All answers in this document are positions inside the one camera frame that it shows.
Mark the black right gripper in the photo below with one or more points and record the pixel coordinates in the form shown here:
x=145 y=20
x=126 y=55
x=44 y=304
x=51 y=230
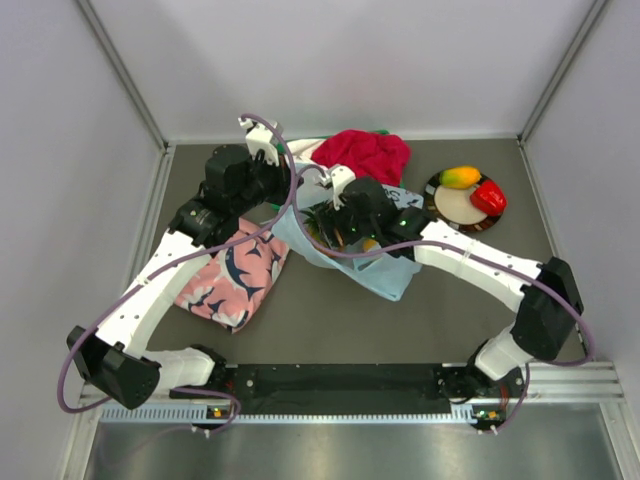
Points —
x=338 y=218

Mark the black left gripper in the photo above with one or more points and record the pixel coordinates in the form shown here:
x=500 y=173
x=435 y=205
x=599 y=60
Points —
x=281 y=174

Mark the yellow orange mango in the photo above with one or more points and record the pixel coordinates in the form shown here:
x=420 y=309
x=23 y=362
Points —
x=370 y=244

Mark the plastic pineapple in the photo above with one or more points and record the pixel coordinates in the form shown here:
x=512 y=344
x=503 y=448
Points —
x=311 y=224

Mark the light blue cartoon plastic bag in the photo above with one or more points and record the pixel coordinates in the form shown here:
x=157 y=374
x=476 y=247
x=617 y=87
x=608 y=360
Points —
x=384 y=275

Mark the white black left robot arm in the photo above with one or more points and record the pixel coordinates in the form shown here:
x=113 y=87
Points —
x=111 y=354

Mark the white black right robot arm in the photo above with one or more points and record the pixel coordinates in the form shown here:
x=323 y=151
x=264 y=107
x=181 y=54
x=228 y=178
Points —
x=543 y=296

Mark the white cloth in tray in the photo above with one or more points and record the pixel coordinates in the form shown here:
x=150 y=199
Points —
x=303 y=149

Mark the red crumpled cloth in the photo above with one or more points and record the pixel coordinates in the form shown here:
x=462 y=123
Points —
x=381 y=156

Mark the black patterned plate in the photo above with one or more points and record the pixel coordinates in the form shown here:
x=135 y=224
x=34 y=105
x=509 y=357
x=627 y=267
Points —
x=454 y=207

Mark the yellow green mango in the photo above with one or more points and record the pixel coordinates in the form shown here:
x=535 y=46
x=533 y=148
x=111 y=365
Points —
x=461 y=177

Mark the pink patterned cloth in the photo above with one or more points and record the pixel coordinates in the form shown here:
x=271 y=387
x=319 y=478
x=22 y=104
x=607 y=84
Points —
x=231 y=287

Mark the red bell pepper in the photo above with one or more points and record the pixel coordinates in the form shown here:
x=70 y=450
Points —
x=489 y=198

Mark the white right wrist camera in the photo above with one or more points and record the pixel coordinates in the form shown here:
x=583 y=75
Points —
x=336 y=179

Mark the slotted cable duct rail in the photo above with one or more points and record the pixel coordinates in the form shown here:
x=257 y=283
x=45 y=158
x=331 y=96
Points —
x=205 y=414

